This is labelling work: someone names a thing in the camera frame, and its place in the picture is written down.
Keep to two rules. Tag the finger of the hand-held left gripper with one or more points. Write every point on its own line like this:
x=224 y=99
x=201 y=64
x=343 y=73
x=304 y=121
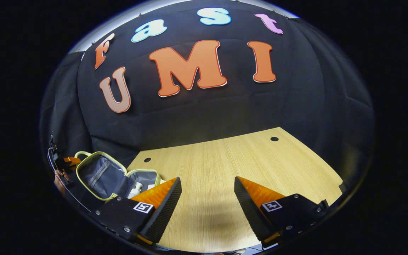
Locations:
x=72 y=161
x=60 y=179

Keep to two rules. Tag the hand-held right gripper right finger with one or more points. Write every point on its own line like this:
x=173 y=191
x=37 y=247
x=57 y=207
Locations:
x=251 y=212

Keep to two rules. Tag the black backdrop cloth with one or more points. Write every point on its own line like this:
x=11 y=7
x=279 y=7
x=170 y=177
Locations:
x=207 y=113

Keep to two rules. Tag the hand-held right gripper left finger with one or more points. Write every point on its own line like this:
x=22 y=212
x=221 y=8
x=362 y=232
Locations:
x=161 y=212

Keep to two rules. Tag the white pump bottle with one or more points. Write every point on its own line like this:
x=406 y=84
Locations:
x=135 y=190

